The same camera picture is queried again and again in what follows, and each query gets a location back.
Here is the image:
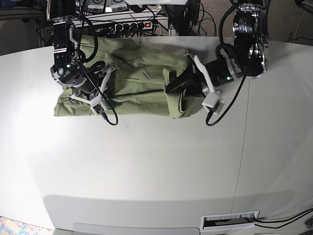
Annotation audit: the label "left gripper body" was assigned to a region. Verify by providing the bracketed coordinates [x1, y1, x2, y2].
[205, 58, 237, 88]

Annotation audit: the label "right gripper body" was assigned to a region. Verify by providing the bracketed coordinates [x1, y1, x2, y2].
[78, 71, 107, 99]

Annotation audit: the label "green T-shirt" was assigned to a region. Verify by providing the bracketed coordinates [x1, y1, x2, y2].
[53, 35, 203, 119]

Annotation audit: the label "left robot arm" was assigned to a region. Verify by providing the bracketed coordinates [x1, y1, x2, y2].
[165, 0, 268, 96]

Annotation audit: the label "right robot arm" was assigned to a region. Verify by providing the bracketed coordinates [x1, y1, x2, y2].
[46, 0, 105, 100]

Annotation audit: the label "camera black cable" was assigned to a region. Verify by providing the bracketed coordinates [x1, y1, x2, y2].
[205, 2, 255, 127]
[78, 2, 119, 126]

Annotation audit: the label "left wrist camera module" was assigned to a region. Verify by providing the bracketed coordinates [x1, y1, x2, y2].
[202, 93, 224, 115]

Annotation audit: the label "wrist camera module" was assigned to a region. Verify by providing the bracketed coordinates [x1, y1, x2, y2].
[90, 102, 108, 116]
[202, 93, 224, 115]

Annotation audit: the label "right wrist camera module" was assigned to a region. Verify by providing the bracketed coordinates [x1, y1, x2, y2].
[90, 102, 108, 116]

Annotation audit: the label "black power strip red switch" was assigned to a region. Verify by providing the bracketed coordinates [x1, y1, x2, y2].
[91, 21, 155, 35]

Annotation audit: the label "white overhead mount plate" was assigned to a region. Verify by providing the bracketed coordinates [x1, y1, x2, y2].
[125, 0, 188, 5]

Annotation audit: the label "table cable grommet slot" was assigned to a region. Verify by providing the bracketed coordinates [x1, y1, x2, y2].
[200, 211, 260, 232]

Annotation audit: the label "black cables on table edge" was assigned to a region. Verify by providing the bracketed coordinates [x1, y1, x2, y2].
[254, 209, 313, 229]

